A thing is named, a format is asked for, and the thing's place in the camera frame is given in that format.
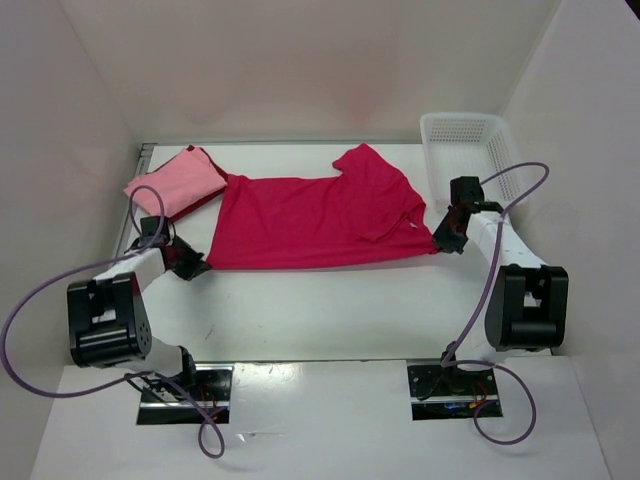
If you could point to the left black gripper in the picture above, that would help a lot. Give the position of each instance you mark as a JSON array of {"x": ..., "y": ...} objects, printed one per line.
[{"x": 195, "y": 265}]

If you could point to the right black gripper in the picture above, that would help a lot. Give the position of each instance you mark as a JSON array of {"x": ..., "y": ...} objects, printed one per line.
[{"x": 446, "y": 244}]

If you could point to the magenta t-shirt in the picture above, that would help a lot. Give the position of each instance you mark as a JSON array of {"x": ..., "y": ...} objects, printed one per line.
[{"x": 367, "y": 213}]

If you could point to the pink t-shirt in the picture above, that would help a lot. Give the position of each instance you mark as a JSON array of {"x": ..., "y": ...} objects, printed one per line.
[{"x": 138, "y": 189}]

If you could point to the dark red t-shirt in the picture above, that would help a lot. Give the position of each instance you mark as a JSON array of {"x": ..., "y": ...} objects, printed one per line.
[{"x": 198, "y": 180}]

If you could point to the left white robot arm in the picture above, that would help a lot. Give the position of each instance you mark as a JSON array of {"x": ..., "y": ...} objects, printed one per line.
[{"x": 108, "y": 322}]

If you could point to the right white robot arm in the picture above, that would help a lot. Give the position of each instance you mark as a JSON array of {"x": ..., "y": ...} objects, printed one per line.
[{"x": 522, "y": 308}]

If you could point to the white plastic basket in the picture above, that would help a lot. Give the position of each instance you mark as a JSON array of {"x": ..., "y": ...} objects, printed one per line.
[{"x": 470, "y": 144}]

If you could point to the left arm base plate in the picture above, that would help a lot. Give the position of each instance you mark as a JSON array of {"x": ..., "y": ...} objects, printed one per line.
[{"x": 163, "y": 405}]

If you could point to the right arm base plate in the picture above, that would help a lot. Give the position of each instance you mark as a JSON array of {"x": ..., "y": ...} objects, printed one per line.
[{"x": 425, "y": 392}]

